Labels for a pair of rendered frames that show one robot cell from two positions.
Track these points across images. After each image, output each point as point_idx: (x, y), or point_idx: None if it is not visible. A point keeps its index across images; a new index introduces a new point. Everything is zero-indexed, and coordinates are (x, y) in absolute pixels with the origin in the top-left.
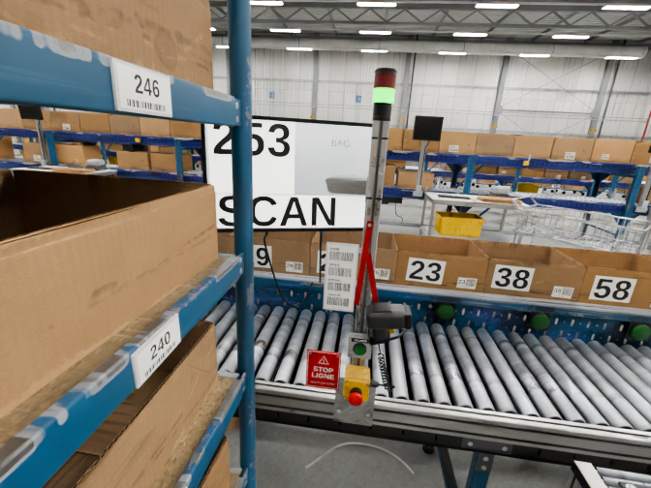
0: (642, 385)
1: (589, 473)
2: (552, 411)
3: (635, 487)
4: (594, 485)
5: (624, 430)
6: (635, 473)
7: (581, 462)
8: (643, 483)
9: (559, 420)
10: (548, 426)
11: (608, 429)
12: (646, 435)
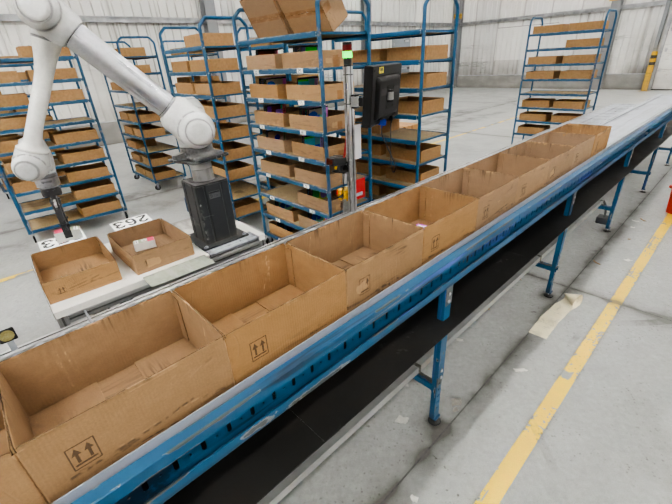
0: None
1: (258, 233)
2: (278, 244)
3: (243, 232)
4: (256, 231)
5: (245, 255)
6: (242, 241)
7: (262, 234)
8: (239, 240)
9: (274, 244)
10: (278, 239)
11: (252, 252)
12: (235, 259)
